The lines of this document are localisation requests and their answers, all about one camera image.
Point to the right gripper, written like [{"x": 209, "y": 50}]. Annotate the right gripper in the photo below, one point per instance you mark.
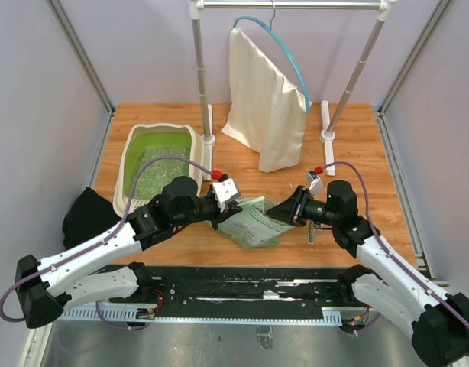
[{"x": 292, "y": 210}]

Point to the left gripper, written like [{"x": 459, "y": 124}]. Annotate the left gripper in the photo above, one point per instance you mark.
[{"x": 232, "y": 209}]

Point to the green cat litter bag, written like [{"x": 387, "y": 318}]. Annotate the green cat litter bag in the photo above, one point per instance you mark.
[{"x": 252, "y": 228}]

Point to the piano pattern bag clip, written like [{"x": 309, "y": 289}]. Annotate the piano pattern bag clip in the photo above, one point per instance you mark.
[{"x": 312, "y": 231}]

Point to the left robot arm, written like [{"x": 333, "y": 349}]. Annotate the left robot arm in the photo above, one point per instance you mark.
[{"x": 48, "y": 287}]

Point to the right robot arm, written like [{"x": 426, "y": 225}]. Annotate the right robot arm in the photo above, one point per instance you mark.
[{"x": 435, "y": 321}]

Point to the cream green litter box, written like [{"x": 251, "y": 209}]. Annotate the cream green litter box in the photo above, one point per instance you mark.
[{"x": 153, "y": 156}]

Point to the cream cloth bag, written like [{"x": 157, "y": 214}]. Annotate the cream cloth bag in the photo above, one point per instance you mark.
[{"x": 268, "y": 112}]

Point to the black cloth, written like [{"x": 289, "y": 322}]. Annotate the black cloth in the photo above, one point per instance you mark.
[{"x": 89, "y": 216}]

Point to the blue clothes hanger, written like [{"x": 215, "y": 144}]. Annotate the blue clothes hanger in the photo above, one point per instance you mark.
[{"x": 285, "y": 50}]

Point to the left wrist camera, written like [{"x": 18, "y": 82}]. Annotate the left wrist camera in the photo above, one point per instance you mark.
[{"x": 225, "y": 192}]

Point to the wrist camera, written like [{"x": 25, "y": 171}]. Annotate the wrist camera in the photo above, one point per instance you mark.
[
  {"x": 225, "y": 192},
  {"x": 315, "y": 183}
]

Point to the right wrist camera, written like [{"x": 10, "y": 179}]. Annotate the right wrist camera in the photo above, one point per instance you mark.
[{"x": 315, "y": 183}]

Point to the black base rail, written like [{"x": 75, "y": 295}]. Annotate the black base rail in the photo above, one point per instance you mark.
[{"x": 242, "y": 294}]

